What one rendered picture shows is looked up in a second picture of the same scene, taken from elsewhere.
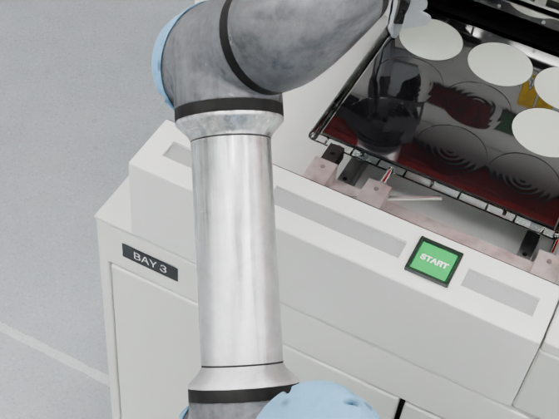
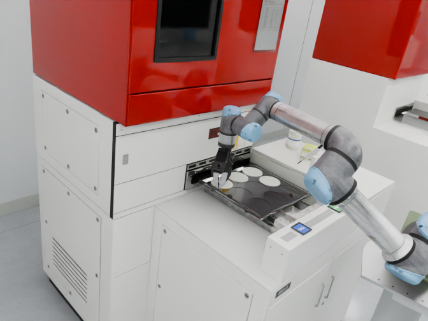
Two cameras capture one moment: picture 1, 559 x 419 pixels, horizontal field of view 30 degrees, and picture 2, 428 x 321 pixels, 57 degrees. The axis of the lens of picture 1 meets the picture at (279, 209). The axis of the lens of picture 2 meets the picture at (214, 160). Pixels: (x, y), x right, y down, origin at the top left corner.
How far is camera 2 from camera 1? 1.54 m
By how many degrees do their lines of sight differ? 59
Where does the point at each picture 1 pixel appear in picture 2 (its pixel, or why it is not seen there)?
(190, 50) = (340, 175)
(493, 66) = (239, 178)
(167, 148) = (283, 239)
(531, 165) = (283, 187)
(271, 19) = (358, 148)
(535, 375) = not seen: hidden behind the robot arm
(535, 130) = (268, 182)
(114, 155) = not seen: outside the picture
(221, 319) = (394, 232)
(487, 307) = not seen: hidden behind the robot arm
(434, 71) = (237, 188)
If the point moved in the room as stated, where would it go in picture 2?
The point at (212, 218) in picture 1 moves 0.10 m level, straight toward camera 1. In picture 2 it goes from (373, 211) to (406, 220)
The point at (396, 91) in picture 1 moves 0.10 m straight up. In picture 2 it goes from (244, 197) to (248, 176)
